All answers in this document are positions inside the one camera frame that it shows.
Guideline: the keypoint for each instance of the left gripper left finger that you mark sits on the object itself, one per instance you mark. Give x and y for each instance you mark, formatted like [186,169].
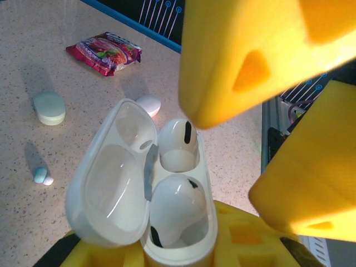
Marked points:
[91,257]

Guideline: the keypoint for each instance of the purple candy bag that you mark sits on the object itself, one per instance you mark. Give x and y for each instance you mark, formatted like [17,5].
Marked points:
[105,53]

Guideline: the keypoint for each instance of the white oval charging case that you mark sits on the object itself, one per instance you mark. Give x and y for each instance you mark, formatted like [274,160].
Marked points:
[150,104]

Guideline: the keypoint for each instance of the white square charging case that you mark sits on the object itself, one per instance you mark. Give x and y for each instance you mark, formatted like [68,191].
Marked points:
[111,200]

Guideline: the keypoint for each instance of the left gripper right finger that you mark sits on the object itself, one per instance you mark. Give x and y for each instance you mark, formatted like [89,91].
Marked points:
[244,244]

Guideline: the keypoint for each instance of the light blue earbud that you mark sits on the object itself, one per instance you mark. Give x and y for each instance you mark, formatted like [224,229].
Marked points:
[40,175]

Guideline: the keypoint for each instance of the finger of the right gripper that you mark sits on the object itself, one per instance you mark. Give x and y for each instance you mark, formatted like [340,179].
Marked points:
[311,172]
[236,41]

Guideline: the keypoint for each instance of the white stem earbud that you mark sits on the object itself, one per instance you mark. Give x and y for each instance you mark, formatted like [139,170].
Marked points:
[173,139]
[178,208]

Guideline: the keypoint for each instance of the aluminium side rail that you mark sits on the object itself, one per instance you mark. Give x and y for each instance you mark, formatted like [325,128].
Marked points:
[266,116]

